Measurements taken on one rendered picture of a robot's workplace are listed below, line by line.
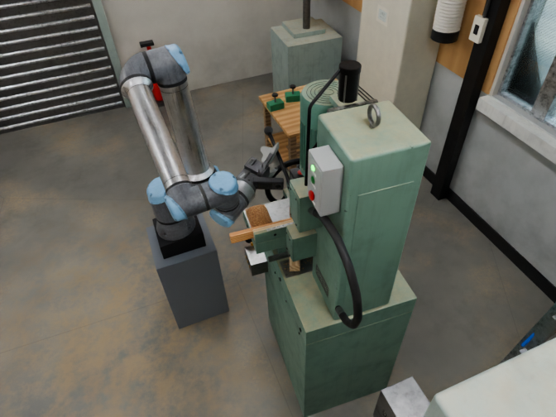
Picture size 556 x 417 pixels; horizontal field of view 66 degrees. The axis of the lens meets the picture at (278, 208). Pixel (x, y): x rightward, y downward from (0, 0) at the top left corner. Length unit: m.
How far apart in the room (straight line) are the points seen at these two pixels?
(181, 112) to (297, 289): 0.83
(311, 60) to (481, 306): 2.28
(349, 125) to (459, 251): 1.96
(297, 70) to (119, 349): 2.50
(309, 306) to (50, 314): 1.75
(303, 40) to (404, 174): 2.69
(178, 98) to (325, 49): 2.21
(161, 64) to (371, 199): 0.93
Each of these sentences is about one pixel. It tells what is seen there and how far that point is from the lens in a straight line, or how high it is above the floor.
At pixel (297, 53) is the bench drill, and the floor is 0.64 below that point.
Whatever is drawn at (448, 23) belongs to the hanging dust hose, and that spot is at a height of 1.19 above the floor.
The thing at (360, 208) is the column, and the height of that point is 1.35.
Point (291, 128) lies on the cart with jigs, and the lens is 2.91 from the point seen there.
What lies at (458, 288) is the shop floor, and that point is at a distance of 2.79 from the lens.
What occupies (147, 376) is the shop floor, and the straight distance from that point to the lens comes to 2.47.
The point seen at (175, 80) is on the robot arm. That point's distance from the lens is 1.70.
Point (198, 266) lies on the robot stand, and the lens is 2.17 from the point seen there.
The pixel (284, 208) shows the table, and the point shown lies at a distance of 1.78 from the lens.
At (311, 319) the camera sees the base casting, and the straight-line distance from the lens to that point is 1.57.
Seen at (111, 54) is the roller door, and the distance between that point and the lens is 4.28.
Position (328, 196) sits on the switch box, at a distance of 1.11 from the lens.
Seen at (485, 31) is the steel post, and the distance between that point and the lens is 2.68.
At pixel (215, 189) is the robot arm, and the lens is 1.35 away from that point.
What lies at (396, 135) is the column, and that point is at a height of 1.52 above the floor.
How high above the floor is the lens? 2.15
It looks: 44 degrees down
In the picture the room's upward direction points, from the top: 3 degrees counter-clockwise
